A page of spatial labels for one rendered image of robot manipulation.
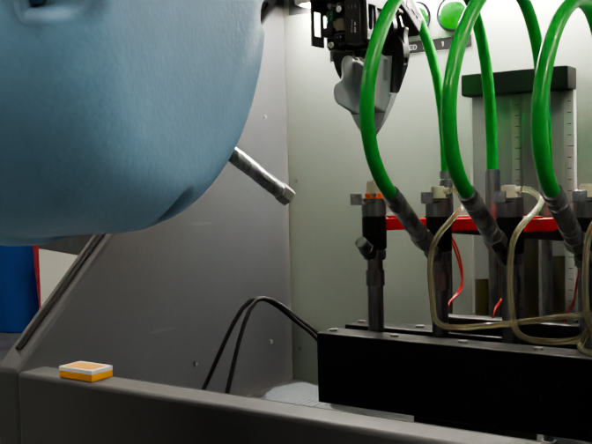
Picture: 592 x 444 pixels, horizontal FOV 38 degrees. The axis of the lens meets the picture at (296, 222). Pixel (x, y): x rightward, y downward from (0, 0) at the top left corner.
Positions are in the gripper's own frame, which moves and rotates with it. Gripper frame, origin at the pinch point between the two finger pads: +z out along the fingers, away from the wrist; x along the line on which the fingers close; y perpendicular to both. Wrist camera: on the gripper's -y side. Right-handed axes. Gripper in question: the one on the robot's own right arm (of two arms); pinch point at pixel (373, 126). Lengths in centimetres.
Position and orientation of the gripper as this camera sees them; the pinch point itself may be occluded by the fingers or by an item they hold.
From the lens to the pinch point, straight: 99.2
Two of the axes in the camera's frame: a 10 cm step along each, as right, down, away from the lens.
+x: 8.3, 0.1, -5.6
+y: -5.6, 0.6, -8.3
